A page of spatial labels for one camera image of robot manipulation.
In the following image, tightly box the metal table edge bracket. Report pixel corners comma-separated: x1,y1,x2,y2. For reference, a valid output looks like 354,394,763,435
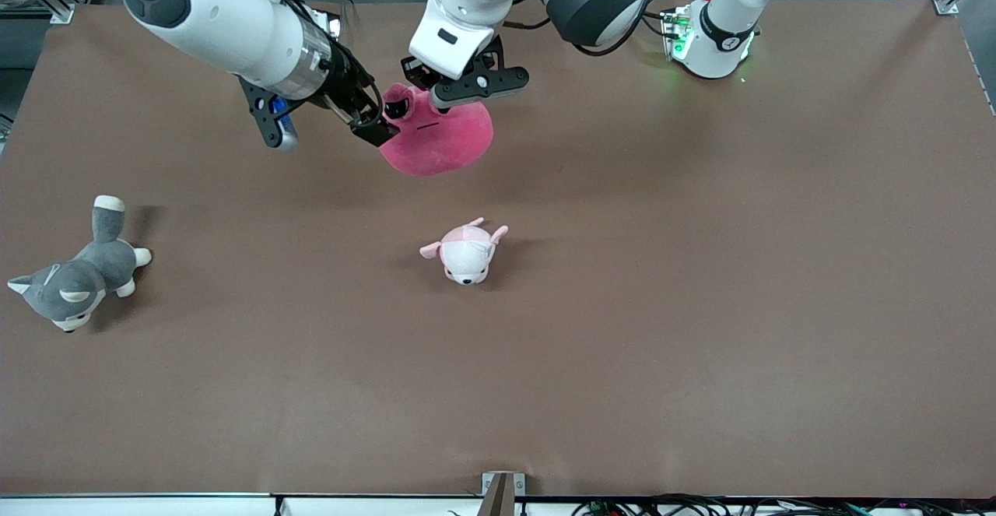
481,472,526,516

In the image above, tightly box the black cable bundle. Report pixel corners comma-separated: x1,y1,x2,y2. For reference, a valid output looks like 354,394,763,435
572,493,996,516

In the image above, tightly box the white table edge rail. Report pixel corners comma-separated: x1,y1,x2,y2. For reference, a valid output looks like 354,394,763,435
0,493,483,516

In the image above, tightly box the grey white husky plush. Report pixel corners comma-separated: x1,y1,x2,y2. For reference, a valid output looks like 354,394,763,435
6,195,153,334

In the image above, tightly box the left base connector box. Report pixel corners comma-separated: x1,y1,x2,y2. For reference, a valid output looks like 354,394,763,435
661,6,695,61

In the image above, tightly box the base connector box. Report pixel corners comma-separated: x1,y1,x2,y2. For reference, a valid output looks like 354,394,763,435
310,7,343,39
661,6,695,61

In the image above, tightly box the white pink puppy plush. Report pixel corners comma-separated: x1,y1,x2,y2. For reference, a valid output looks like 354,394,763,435
419,217,510,286

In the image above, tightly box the pink round plush toy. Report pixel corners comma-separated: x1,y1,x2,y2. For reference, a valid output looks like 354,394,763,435
379,82,494,177

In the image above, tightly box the right base connector box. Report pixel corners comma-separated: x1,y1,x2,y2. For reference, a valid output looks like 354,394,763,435
310,7,343,39

